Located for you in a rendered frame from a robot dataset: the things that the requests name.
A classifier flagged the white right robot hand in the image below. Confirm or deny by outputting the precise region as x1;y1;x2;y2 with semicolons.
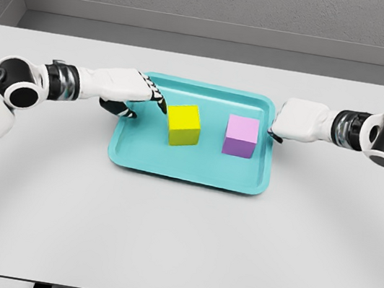
266;94;326;150

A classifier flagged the teal plastic tray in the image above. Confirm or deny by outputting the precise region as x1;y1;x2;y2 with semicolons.
103;67;283;199

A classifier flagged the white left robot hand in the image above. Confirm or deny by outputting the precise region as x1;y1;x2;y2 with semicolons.
95;63;175;125

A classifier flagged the yellow cube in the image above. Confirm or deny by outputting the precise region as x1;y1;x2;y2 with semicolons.
161;100;205;151

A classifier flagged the pink purple cube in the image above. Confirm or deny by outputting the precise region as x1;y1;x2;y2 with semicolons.
220;113;262;160

